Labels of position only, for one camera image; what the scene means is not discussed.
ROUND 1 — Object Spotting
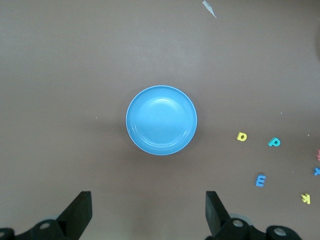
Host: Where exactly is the blue plate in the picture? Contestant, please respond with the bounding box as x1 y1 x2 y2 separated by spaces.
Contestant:
125 85 198 156

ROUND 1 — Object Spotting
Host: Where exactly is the brown table cover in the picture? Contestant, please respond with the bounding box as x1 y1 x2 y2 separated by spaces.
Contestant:
0 0 320 240

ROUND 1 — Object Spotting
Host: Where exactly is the teal foam letter p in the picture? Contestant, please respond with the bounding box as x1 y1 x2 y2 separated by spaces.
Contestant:
267 137 281 148

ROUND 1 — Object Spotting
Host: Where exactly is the blue foam letter m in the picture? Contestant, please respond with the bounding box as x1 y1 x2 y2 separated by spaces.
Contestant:
254 174 267 188

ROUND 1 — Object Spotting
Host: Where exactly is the small white paper scrap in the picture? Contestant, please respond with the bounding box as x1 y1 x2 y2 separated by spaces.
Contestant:
202 0 218 19

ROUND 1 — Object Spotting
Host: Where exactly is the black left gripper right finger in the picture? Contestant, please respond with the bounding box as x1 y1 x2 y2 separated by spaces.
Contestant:
205 190 305 240

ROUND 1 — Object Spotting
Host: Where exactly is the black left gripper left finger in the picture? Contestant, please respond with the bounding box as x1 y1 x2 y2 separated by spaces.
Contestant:
0 191 93 240

